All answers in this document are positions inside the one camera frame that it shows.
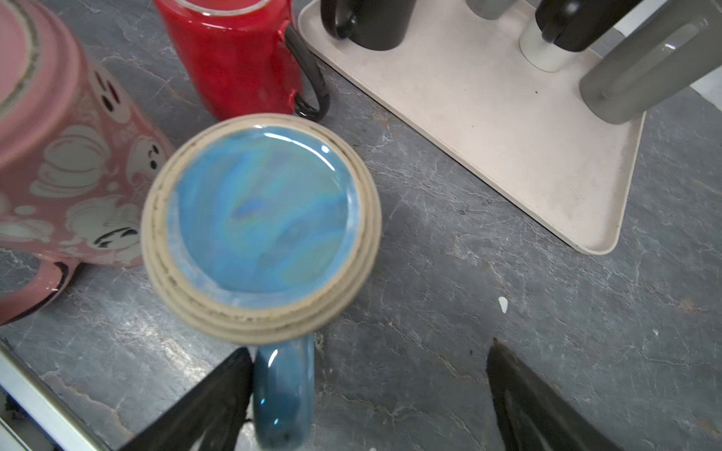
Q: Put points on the black mug white base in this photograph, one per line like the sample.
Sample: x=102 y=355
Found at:
x=561 y=29

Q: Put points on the black mug white rim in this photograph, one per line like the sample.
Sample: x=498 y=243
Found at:
x=378 y=25

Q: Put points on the beige plastic tray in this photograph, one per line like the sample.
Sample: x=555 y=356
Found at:
x=463 y=83

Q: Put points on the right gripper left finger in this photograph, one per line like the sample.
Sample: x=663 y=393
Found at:
x=211 y=415

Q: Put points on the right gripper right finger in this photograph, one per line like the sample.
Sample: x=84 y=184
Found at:
x=530 y=414

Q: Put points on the blue butterfly mug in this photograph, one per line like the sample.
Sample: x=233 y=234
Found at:
x=259 y=231

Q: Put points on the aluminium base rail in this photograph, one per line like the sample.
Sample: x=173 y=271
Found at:
x=33 y=417

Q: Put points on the small grey mug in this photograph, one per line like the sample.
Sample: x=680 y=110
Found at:
x=490 y=9

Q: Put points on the grey-green mug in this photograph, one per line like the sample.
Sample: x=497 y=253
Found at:
x=676 y=46

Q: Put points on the pink mug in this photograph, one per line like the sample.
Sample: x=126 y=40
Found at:
x=78 y=157

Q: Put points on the red mug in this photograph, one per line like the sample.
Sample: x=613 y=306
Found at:
x=246 y=57

